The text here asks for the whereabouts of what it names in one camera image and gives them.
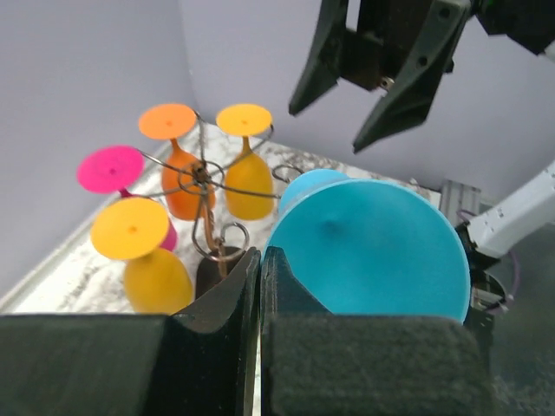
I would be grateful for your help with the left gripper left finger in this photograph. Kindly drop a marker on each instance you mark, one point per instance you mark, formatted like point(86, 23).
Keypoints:
point(199, 361)

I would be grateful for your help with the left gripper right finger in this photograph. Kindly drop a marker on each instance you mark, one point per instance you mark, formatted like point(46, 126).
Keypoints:
point(316, 363)

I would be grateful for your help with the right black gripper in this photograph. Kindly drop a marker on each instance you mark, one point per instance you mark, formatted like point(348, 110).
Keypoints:
point(404, 43)

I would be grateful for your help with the blue wine glass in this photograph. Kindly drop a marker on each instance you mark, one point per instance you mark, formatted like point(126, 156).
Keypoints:
point(371, 247)

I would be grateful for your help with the yellow wine glass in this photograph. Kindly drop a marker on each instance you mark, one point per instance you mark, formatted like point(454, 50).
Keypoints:
point(157, 285)
point(248, 181)

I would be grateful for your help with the yellow wine glass front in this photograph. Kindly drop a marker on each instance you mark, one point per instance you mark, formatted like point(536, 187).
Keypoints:
point(157, 285)

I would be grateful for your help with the orange wine glass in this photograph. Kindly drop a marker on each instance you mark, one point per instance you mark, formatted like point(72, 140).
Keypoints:
point(171, 121)

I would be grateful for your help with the pink wine glass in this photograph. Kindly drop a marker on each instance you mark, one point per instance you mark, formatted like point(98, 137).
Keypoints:
point(117, 177)

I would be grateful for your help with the metal wine glass rack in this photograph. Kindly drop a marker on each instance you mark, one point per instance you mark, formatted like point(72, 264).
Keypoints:
point(227, 239)

